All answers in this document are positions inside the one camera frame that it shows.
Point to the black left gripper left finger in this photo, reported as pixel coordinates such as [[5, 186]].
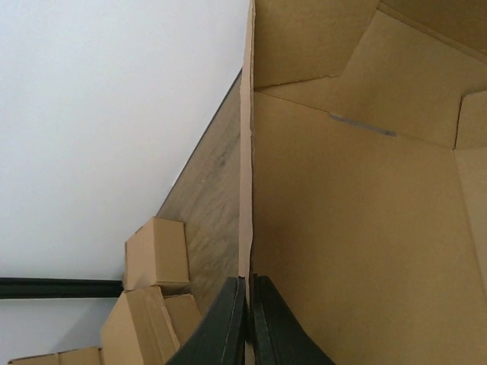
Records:
[[220, 337]]

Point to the black left frame post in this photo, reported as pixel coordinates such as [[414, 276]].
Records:
[[54, 288]]

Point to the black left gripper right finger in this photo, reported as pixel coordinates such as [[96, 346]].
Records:
[[285, 327]]

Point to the tilted small cardboard box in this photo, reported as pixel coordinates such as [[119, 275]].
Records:
[[156, 254]]

